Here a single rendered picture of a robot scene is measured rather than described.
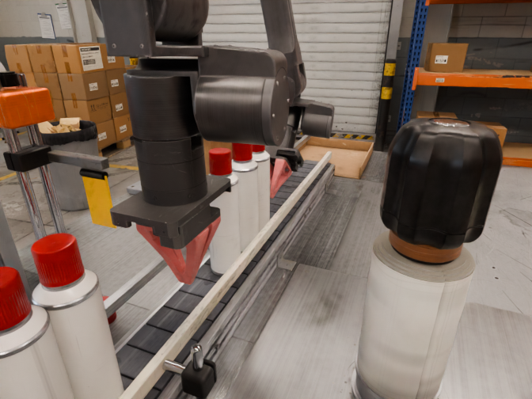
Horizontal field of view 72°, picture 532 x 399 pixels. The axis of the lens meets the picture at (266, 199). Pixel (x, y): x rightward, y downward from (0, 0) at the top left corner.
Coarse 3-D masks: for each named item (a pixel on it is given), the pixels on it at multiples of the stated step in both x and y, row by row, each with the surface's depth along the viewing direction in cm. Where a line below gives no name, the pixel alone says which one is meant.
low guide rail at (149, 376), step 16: (288, 208) 76; (272, 224) 68; (256, 240) 63; (240, 256) 58; (240, 272) 57; (224, 288) 52; (208, 304) 48; (192, 320) 45; (176, 336) 43; (160, 352) 41; (176, 352) 42; (144, 368) 39; (160, 368) 40; (144, 384) 37
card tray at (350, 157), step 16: (304, 144) 142; (320, 144) 144; (336, 144) 141; (352, 144) 139; (368, 144) 136; (304, 160) 128; (320, 160) 128; (336, 160) 128; (352, 160) 128; (368, 160) 128; (336, 176) 115; (352, 176) 114
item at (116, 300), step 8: (304, 136) 108; (296, 144) 100; (184, 248) 54; (160, 256) 50; (152, 264) 48; (160, 264) 49; (144, 272) 46; (152, 272) 47; (136, 280) 45; (144, 280) 46; (120, 288) 43; (128, 288) 43; (136, 288) 45; (112, 296) 42; (120, 296) 42; (128, 296) 44; (104, 304) 41; (112, 304) 41; (120, 304) 42; (112, 312) 41
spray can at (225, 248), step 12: (216, 156) 52; (228, 156) 52; (216, 168) 52; (228, 168) 53; (228, 192) 53; (216, 204) 54; (228, 204) 54; (228, 216) 55; (228, 228) 56; (216, 240) 56; (228, 240) 56; (240, 240) 59; (216, 252) 57; (228, 252) 57; (240, 252) 60; (216, 264) 59; (228, 264) 58
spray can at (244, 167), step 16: (240, 144) 58; (240, 160) 59; (240, 176) 59; (256, 176) 61; (240, 192) 60; (256, 192) 62; (240, 208) 61; (256, 208) 63; (240, 224) 63; (256, 224) 64
